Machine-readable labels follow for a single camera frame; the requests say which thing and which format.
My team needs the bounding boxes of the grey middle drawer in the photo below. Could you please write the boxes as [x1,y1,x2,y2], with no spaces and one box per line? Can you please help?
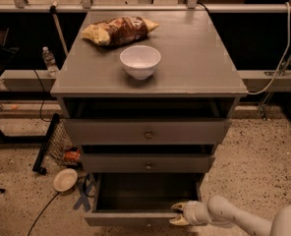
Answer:
[82,154,215,173]

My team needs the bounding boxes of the black mesh net frame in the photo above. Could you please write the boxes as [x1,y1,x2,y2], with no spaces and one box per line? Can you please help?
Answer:
[32,113,79,175]

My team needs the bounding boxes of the brown yellow chip bag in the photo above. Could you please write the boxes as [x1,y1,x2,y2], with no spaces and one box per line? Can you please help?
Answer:
[81,17,159,46]

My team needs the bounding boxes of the white cable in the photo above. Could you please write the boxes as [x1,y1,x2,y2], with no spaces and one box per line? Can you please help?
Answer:
[246,2,291,96]

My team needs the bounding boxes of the grey drawer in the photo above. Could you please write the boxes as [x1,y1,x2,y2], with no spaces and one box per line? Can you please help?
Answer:
[64,119,231,146]
[82,154,215,173]
[86,173,204,227]

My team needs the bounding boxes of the blue tape cross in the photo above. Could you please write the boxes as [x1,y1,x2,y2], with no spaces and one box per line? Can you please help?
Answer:
[73,174,93,212]

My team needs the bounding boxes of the white bowl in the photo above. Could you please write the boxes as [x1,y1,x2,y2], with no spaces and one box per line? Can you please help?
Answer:
[120,45,161,80]

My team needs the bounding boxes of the grey top drawer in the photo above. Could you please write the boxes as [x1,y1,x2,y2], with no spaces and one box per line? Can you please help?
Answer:
[64,119,231,146]

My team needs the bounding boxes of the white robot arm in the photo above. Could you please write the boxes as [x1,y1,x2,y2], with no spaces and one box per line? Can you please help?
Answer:
[169,196,291,236]

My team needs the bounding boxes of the orange can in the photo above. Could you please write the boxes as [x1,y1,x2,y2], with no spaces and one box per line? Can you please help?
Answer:
[64,150,81,162]

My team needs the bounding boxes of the clear plastic water bottle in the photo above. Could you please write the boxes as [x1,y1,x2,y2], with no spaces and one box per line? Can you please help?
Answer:
[42,46,59,78]

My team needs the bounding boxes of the grey bottom drawer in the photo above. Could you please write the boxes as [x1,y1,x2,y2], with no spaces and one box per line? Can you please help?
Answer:
[86,173,204,227]

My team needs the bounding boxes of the grey low bench beam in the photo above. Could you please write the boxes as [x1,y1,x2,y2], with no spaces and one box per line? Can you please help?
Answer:
[0,70,55,92]

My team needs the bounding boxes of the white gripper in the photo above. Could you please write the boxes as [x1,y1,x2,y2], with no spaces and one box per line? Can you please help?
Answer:
[169,201,204,226]

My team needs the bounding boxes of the black floor cable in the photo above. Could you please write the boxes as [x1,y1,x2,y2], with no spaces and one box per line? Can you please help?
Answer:
[27,191,61,236]

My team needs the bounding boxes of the grey drawer cabinet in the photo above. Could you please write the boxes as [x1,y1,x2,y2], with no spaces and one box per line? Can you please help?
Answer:
[49,9,249,196]

